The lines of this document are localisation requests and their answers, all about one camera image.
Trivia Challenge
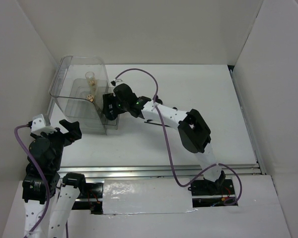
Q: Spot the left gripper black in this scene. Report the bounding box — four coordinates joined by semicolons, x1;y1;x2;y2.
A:
32;119;82;170

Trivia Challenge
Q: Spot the small beige bottle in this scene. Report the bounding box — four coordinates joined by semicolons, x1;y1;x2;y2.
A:
86;94;96;103

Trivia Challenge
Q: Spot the clear acrylic organizer box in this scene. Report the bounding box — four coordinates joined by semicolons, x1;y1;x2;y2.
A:
49;56;119;134

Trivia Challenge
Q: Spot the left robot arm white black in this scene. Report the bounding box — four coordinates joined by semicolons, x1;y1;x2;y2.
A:
19;115;88;238

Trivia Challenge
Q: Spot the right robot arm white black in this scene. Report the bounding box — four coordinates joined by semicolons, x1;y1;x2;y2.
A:
102;83;225;194

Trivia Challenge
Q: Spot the thin black eyeliner pencil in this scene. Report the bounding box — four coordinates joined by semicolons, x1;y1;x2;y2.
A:
144;120;162;126

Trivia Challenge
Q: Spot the white foil cover plate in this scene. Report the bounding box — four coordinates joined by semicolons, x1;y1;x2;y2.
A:
102;178;194;215

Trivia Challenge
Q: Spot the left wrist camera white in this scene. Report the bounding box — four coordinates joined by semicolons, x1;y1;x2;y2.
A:
31;114;57;135

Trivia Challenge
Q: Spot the aluminium front rail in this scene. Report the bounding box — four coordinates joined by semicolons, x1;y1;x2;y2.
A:
58;164;262;181

